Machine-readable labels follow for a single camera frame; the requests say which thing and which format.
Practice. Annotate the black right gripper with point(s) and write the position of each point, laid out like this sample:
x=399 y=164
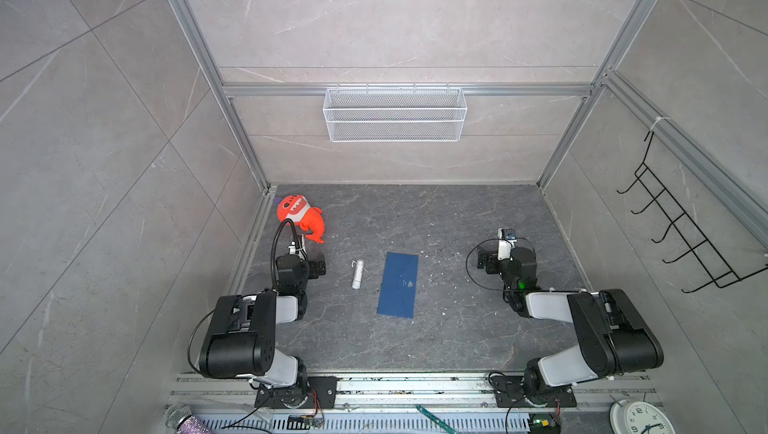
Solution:
x=493 y=261

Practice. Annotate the blue envelope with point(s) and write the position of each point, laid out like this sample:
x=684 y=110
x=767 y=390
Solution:
x=398 y=286

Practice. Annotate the black wire hook rack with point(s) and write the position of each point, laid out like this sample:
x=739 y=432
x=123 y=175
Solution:
x=680 y=221

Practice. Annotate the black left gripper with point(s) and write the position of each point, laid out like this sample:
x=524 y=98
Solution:
x=313 y=271

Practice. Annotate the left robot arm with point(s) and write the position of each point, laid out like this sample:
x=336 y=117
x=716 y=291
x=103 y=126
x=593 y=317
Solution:
x=240 y=340

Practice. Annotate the glittery purple cup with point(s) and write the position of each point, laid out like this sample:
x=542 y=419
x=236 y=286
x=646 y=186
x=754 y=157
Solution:
x=180 y=418

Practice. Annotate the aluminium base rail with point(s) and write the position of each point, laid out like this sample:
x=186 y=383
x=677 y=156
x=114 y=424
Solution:
x=385 y=402

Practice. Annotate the white glue stick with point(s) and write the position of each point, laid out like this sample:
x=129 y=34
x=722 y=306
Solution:
x=358 y=266

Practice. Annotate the white analog clock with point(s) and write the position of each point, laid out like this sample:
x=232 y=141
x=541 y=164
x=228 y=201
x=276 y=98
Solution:
x=639 y=417

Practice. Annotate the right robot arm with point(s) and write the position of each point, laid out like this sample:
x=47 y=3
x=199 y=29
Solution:
x=612 y=337

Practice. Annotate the red plush toy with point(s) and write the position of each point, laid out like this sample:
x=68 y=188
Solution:
x=309 y=219

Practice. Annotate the white wire basket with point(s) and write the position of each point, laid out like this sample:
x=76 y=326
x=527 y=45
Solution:
x=368 y=115

